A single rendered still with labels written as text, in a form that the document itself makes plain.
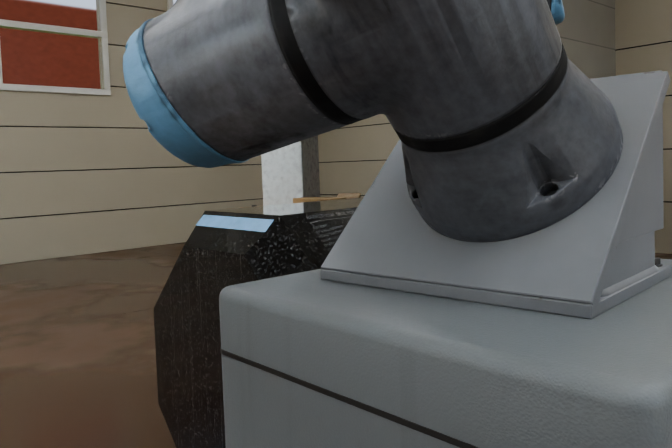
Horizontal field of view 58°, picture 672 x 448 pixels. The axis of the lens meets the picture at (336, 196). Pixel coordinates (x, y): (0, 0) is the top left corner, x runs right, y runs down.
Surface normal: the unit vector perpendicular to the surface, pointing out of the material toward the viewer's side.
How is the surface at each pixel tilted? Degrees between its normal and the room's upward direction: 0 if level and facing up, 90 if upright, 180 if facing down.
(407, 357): 90
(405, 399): 90
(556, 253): 44
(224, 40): 90
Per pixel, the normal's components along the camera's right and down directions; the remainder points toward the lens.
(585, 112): 0.51, -0.21
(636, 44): -0.74, 0.06
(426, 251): -0.50, -0.68
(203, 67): -0.45, 0.20
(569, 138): 0.31, 0.02
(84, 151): 0.67, 0.01
